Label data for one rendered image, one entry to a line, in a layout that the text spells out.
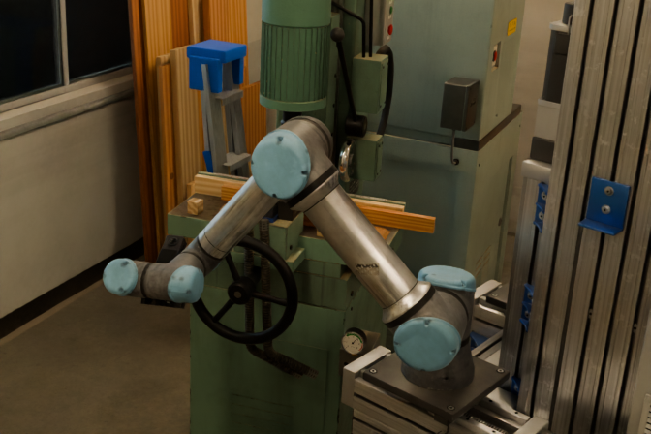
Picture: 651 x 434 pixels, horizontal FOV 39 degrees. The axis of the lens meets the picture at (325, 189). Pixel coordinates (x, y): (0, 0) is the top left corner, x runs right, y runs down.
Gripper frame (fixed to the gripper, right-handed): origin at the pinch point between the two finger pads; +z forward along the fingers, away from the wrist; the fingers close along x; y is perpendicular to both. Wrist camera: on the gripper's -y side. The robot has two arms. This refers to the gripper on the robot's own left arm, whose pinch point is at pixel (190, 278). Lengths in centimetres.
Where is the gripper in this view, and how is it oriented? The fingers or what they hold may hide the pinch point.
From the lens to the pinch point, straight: 223.4
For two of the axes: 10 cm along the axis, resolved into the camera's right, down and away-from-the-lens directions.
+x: 9.5, 0.7, -2.9
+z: 2.8, 1.7, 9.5
